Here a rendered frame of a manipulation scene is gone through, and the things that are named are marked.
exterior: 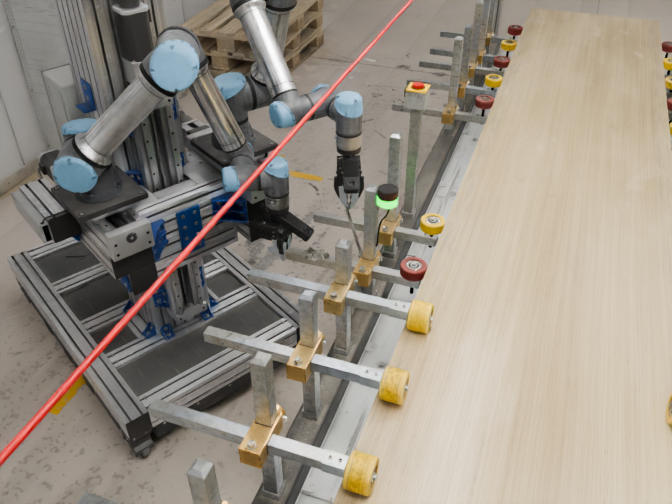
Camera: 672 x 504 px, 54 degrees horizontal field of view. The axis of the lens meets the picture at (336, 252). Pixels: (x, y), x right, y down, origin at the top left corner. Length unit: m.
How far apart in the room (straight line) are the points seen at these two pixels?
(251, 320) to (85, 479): 0.86
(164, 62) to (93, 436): 1.60
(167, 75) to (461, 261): 0.98
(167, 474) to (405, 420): 1.28
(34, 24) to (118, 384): 2.32
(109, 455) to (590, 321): 1.80
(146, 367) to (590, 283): 1.66
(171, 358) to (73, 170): 1.06
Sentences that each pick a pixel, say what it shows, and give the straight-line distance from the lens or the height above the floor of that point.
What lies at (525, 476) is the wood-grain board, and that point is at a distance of 1.52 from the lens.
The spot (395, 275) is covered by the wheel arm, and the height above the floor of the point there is 0.86.
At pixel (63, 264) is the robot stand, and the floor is 0.21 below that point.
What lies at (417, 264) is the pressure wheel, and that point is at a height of 0.90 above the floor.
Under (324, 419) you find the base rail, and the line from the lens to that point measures 1.82.
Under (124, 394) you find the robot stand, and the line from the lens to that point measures 2.61.
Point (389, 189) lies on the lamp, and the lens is 1.89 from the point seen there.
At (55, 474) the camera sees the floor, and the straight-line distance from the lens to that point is 2.76.
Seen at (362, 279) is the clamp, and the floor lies 0.85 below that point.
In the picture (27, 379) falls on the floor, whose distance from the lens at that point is 3.14.
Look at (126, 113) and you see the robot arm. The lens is 1.84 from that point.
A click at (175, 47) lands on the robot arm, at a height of 1.54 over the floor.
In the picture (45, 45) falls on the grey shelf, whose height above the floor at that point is 0.80.
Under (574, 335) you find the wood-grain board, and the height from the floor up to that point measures 0.90.
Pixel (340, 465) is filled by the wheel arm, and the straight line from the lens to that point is 1.41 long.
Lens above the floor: 2.12
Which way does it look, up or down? 37 degrees down
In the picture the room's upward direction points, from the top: straight up
